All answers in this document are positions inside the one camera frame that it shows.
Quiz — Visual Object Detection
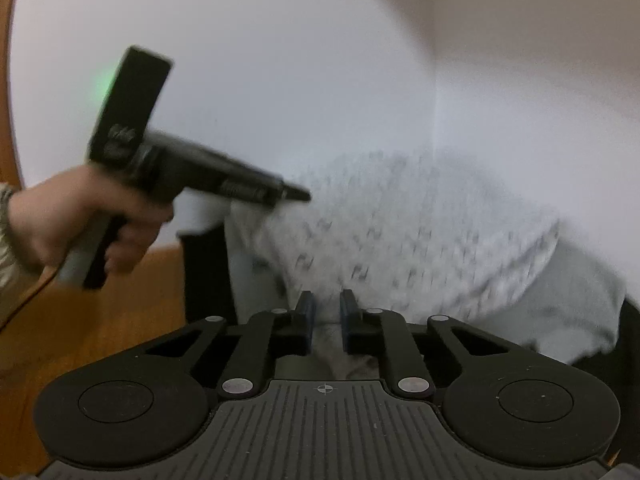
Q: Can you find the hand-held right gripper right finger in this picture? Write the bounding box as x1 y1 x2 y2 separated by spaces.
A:
339 289 506 397

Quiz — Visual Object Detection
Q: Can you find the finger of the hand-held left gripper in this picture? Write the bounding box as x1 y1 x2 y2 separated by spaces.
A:
222 162 312 208

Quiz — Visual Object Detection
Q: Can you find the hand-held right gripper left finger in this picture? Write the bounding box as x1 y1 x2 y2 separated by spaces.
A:
145 290 317 396

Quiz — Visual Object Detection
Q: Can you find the white patterned shirt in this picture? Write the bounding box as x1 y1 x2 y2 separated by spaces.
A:
224 149 562 322

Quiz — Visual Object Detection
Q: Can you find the person's left hand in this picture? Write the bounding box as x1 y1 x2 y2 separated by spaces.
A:
9 165 176 276

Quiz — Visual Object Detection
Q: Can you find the grey printed cloth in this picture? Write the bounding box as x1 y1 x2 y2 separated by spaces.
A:
181 229 640 392

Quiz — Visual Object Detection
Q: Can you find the wooden window frame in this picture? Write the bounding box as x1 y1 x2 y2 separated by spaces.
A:
0 0 27 192

